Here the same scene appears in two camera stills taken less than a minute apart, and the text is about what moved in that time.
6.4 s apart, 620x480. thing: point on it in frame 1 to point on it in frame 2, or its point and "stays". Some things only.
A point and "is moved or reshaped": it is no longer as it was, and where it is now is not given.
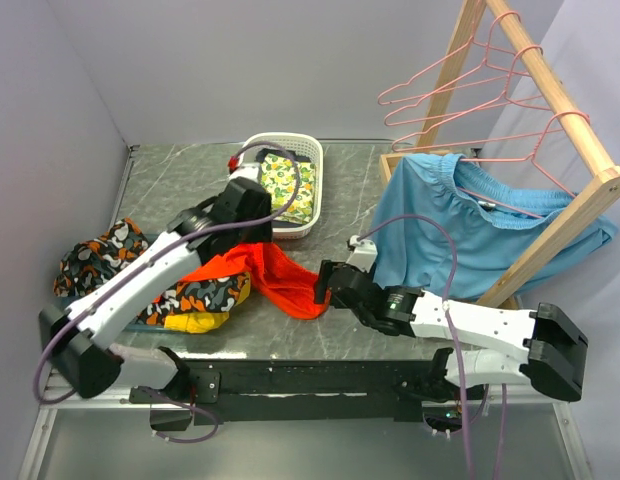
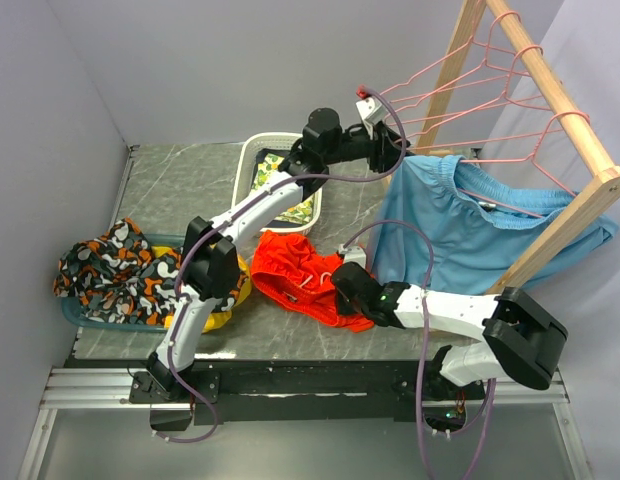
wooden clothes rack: (612, 177) stays
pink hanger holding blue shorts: (541, 139) stays
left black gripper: (261, 233) to (380, 156)
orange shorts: (292, 289) is moved or reshaped
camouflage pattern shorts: (92, 260) stays
